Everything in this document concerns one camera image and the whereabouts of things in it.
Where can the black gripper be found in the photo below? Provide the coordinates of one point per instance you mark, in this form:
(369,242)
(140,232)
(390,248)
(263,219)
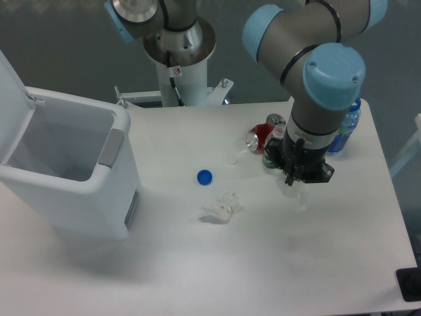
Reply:
(301,164)

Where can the clear plastic bottle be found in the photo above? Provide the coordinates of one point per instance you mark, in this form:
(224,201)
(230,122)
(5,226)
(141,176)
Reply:
(298,191)

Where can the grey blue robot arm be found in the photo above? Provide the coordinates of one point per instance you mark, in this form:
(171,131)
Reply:
(303,50)

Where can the crumpled white paper ball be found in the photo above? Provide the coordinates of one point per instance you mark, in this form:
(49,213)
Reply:
(221,209)

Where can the white trash bin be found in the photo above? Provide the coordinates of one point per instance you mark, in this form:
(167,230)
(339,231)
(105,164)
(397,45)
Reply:
(73,163)

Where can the white trash bin lid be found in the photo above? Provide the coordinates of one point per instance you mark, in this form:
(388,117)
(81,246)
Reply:
(17,108)

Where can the small clear green-label bottle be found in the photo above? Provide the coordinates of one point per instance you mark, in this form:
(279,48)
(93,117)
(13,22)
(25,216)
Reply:
(273,139)

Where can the crushed red soda can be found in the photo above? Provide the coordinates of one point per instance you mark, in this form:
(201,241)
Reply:
(256,137)

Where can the blue bottle cap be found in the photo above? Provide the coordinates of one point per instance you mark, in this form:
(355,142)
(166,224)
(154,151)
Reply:
(204,177)

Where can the blue plastic drink bottle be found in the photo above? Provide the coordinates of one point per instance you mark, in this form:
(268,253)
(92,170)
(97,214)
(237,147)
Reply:
(346,129)

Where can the white furniture piece at right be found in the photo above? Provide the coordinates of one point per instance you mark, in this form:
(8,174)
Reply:
(407,152)

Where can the black device at table edge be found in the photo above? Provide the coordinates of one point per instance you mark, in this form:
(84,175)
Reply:
(409,283)

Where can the white metal base frame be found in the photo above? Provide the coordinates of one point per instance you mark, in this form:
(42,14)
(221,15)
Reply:
(218,95)

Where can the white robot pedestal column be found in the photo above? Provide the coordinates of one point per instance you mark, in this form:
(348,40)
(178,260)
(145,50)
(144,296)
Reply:
(181,58)

